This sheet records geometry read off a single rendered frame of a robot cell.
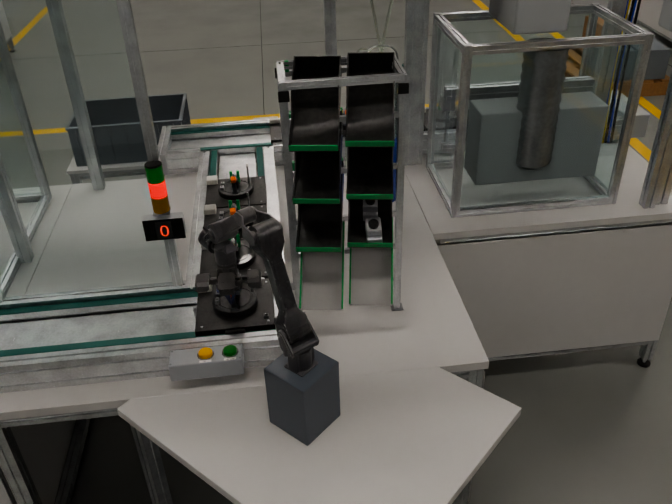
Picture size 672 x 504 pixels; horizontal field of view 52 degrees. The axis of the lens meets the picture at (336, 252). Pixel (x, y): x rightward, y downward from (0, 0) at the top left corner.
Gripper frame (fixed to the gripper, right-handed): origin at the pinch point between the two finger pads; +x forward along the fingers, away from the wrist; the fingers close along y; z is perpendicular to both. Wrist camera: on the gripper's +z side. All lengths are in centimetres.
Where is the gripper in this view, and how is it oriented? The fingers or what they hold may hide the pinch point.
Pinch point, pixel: (230, 294)
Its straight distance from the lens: 201.3
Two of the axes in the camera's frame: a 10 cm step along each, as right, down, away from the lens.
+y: 9.9, -0.8, 0.8
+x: 0.2, 8.3, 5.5
